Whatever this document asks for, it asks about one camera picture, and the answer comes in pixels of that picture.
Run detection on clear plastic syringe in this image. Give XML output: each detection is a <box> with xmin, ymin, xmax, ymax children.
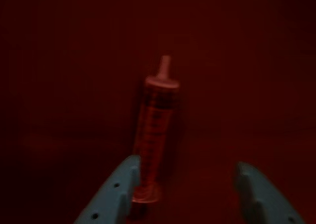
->
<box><xmin>130</xmin><ymin>55</ymin><xmax>181</xmax><ymax>204</ymax></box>

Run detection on dark grey mat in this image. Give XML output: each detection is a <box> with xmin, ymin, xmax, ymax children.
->
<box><xmin>0</xmin><ymin>0</ymin><xmax>316</xmax><ymax>224</ymax></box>

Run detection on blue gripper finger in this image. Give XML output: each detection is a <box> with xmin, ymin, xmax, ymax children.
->
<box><xmin>234</xmin><ymin>161</ymin><xmax>307</xmax><ymax>224</ymax></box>
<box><xmin>73</xmin><ymin>155</ymin><xmax>141</xmax><ymax>224</ymax></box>

